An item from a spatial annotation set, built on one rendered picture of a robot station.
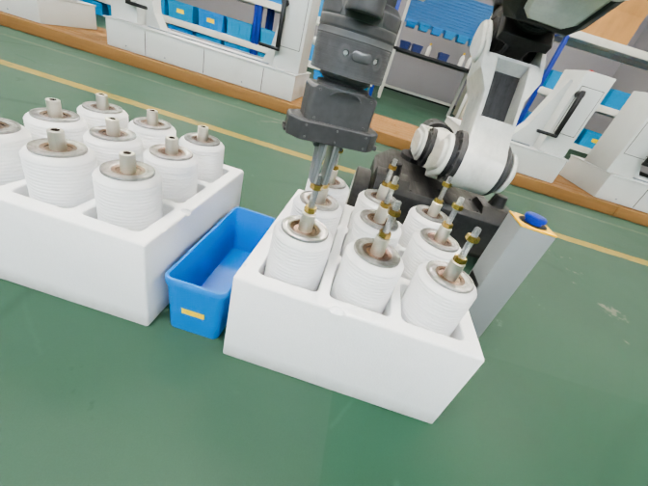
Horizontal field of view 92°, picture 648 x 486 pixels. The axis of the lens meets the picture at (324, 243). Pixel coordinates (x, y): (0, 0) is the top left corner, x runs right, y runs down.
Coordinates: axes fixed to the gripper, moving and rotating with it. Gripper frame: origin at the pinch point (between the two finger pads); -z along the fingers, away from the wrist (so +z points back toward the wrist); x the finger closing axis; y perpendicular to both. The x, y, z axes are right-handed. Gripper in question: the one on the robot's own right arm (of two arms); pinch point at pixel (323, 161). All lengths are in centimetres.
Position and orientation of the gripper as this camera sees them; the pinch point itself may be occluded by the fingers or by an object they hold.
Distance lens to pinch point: 44.9
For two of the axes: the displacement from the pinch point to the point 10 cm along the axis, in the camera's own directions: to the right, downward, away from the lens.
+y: -1.8, -5.7, 8.0
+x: 9.5, 1.1, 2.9
